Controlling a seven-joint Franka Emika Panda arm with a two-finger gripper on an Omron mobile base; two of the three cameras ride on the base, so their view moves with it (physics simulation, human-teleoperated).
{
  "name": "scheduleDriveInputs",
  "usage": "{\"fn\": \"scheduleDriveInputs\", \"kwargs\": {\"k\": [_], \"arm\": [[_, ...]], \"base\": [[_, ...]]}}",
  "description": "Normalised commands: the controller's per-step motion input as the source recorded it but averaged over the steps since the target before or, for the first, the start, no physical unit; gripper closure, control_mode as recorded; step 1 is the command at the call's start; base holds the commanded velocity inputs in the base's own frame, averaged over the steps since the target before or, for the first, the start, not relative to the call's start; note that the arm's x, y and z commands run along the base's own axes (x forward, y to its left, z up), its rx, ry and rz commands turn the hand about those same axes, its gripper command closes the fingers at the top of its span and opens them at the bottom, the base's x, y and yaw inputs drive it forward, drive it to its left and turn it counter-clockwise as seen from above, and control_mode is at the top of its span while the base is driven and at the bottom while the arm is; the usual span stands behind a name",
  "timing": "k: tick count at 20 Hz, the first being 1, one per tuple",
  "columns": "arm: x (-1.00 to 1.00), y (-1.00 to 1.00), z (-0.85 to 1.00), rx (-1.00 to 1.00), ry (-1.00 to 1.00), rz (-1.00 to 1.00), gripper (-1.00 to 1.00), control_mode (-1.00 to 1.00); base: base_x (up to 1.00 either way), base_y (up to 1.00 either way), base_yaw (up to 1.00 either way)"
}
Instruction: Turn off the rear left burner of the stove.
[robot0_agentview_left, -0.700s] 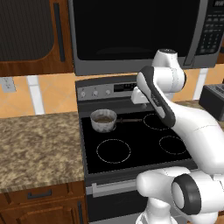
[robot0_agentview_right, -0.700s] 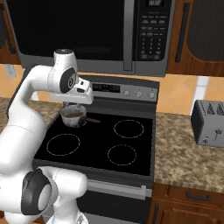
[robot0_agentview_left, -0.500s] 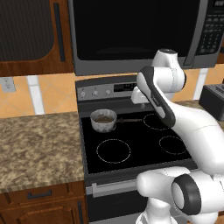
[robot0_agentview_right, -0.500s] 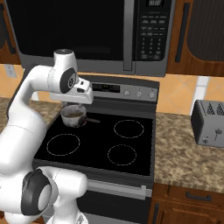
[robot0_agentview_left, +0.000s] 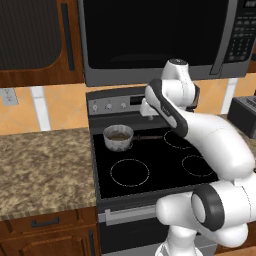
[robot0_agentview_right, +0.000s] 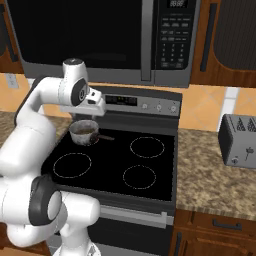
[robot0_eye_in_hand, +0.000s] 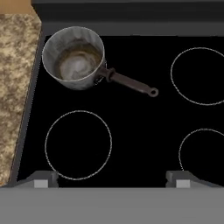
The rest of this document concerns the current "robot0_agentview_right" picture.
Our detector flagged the black and steel microwave oven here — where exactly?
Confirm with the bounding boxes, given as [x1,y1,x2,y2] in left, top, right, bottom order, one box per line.
[4,0,202,89]

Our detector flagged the steel oven door handle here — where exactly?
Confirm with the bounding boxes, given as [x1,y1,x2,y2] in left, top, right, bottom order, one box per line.
[99,205,168,230]

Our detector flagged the brown wooden drawer front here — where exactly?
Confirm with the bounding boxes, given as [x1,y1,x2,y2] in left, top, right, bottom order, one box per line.
[190,210,256,240]

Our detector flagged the black and steel stove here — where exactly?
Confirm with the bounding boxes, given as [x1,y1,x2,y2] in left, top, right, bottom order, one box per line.
[40,84,184,256]

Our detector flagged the black drawer handle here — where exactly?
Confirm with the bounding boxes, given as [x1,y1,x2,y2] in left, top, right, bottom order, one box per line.
[212,218,243,232]

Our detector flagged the grey saucepan with dark handle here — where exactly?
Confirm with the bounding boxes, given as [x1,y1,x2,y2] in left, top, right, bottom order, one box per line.
[68,119,116,147]

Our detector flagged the steel microwave door handle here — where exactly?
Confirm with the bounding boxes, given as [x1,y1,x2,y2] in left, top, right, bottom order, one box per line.
[140,0,155,82]

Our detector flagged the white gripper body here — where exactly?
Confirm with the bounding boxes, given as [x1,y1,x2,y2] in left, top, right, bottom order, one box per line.
[59,98,107,118]

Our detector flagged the black cupboard door handle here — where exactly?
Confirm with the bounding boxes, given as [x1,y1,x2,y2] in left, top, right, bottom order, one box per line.
[174,231,183,256]
[199,2,219,73]
[0,3,20,63]

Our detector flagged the grey toaster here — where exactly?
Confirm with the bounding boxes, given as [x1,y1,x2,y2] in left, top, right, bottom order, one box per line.
[217,113,256,170]

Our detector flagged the grey wall socket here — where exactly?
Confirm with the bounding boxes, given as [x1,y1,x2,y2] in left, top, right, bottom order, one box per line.
[5,73,20,90]

